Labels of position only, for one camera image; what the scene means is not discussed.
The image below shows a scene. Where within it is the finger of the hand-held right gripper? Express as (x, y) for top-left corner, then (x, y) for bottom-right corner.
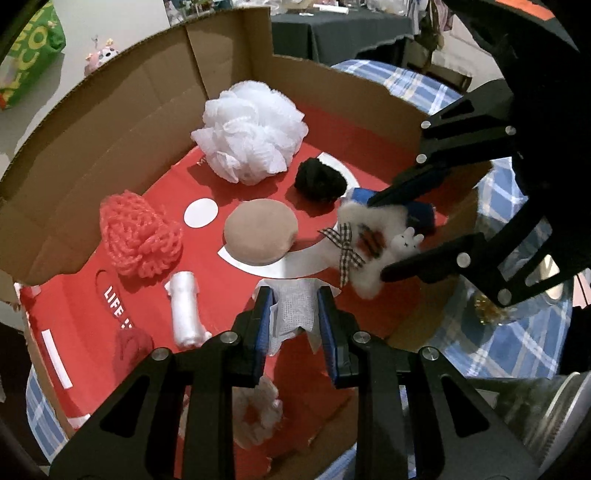
(368, 79), (523, 209)
(379, 215), (575, 309)

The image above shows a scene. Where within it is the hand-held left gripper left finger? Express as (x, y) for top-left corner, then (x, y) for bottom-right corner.
(48, 286), (276, 480)

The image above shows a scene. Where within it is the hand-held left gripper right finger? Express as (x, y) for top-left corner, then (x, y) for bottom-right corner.
(318, 286), (541, 480)

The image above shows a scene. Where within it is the white gauze cloth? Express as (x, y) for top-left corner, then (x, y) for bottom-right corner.
(253, 277), (342, 356)

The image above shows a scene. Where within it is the white plush bunny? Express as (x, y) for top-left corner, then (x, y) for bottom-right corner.
(318, 199), (426, 301)

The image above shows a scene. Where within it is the tan round puff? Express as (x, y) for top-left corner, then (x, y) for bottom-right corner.
(223, 199), (300, 266)

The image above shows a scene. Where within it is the cream crochet scrunchie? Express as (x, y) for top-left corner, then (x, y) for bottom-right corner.
(178, 375), (283, 448)

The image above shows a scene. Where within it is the black fuzzy pom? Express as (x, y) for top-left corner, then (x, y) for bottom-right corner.
(294, 157), (348, 204)

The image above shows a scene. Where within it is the dark red yarn scrunchie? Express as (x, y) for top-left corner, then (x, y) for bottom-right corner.
(113, 329), (155, 370)

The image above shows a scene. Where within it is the coral crochet scrunchie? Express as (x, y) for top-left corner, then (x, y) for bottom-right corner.
(99, 191), (183, 279)

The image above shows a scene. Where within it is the white mesh bath pouf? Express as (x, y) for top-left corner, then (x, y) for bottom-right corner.
(191, 80), (308, 186)

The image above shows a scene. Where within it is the cardboard box red lining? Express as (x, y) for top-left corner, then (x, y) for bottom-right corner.
(0, 7), (490, 480)

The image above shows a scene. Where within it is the small jar with gold beads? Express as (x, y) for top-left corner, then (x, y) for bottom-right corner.
(471, 291), (573, 326)

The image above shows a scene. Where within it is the blue plaid blanket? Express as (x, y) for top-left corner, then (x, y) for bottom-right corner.
(25, 60), (575, 480)

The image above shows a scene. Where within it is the table with dark cloth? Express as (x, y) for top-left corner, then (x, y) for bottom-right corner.
(271, 9), (416, 68)

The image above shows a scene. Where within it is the large glass jar metal lid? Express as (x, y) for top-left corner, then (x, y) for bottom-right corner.
(471, 371), (591, 480)

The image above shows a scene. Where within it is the pink plush toy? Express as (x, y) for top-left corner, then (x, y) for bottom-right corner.
(83, 36), (118, 77)

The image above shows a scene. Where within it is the green tote bag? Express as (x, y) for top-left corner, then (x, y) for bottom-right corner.
(0, 0), (66, 110)

